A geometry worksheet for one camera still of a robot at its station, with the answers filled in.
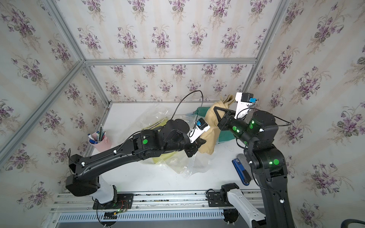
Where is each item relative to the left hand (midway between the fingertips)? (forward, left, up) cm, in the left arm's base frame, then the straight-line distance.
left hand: (206, 140), depth 59 cm
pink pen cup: (+12, +59, -24) cm, 65 cm away
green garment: (+8, -11, -9) cm, 17 cm away
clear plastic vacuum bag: (+35, +27, -27) cm, 52 cm away
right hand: (+7, -4, +12) cm, 15 cm away
